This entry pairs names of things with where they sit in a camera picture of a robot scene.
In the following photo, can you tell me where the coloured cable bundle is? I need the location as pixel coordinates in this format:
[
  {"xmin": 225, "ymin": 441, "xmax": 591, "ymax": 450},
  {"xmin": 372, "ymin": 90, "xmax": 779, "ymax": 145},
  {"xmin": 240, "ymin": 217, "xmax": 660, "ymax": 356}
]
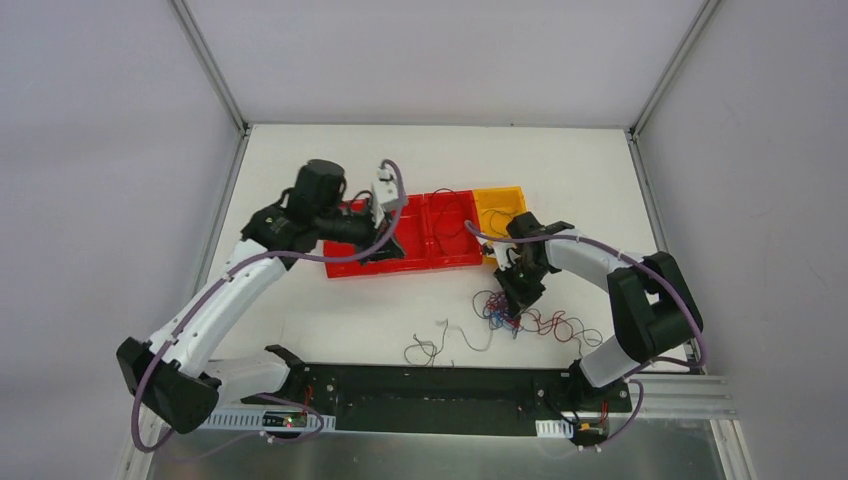
[{"xmin": 471, "ymin": 288, "xmax": 605, "ymax": 351}]

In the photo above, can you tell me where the red cable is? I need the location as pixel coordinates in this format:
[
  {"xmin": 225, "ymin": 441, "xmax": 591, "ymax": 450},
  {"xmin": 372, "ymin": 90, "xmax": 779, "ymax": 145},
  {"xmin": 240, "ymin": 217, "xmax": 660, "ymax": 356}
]
[{"xmin": 430, "ymin": 188, "xmax": 473, "ymax": 256}]

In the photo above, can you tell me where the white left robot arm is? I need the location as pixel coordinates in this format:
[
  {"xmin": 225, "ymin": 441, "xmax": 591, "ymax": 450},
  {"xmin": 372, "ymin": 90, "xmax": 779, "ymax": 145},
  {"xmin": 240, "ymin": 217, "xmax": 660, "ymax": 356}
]
[{"xmin": 116, "ymin": 159, "xmax": 408, "ymax": 437}]

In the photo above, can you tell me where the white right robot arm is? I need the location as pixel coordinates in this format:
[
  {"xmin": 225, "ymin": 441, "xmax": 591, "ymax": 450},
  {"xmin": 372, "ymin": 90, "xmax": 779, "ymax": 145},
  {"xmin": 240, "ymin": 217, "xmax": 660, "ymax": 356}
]
[{"xmin": 494, "ymin": 212, "xmax": 703, "ymax": 410}]

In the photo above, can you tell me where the middle red plastic bin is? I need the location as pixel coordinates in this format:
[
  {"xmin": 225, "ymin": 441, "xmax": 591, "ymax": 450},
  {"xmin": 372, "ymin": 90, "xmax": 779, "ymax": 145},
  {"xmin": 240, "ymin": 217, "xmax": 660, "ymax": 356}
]
[{"xmin": 367, "ymin": 194, "xmax": 432, "ymax": 274}]

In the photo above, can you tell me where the red plastic bin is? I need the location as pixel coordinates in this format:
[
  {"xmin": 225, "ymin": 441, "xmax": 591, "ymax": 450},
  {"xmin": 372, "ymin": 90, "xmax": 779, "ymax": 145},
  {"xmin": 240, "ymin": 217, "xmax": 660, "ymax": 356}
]
[
  {"xmin": 424, "ymin": 188, "xmax": 482, "ymax": 269},
  {"xmin": 367, "ymin": 194, "xmax": 432, "ymax": 274},
  {"xmin": 322, "ymin": 191, "xmax": 377, "ymax": 279}
]

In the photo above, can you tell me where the left red plastic bin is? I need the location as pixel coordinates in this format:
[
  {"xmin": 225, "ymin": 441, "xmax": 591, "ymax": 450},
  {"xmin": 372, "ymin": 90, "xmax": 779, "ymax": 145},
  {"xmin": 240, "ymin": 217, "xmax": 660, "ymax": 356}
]
[{"xmin": 322, "ymin": 191, "xmax": 377, "ymax": 279}]

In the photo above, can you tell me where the right red plastic bin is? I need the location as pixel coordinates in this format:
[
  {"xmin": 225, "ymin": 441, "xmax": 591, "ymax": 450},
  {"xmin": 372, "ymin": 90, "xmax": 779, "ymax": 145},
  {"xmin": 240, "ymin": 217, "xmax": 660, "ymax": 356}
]
[{"xmin": 424, "ymin": 188, "xmax": 482, "ymax": 269}]

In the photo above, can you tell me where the yellow plastic bin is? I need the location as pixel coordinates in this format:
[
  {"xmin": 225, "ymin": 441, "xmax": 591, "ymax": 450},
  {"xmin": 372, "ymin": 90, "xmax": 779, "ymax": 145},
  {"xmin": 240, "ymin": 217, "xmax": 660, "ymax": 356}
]
[{"xmin": 472, "ymin": 186, "xmax": 527, "ymax": 238}]

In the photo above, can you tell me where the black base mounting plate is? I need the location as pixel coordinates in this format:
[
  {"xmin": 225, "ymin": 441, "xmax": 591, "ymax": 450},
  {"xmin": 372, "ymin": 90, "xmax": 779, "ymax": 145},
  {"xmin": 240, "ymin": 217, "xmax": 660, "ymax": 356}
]
[{"xmin": 273, "ymin": 363, "xmax": 632, "ymax": 437}]

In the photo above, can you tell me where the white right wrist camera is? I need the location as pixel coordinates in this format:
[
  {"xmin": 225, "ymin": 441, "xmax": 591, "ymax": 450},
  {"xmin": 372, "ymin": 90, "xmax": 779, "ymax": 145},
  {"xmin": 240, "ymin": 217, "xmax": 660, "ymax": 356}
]
[{"xmin": 480, "ymin": 240, "xmax": 519, "ymax": 270}]

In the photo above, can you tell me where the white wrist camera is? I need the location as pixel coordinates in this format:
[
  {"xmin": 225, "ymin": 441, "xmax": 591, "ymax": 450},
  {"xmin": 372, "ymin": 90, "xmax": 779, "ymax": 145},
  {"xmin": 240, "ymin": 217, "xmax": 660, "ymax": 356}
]
[
  {"xmin": 480, "ymin": 240, "xmax": 519, "ymax": 270},
  {"xmin": 369, "ymin": 167, "xmax": 408, "ymax": 226}
]

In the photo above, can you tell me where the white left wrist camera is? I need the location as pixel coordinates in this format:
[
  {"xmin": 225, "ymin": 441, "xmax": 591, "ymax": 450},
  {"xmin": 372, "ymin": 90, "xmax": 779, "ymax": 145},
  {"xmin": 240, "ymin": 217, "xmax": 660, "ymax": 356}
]
[{"xmin": 369, "ymin": 167, "xmax": 408, "ymax": 226}]

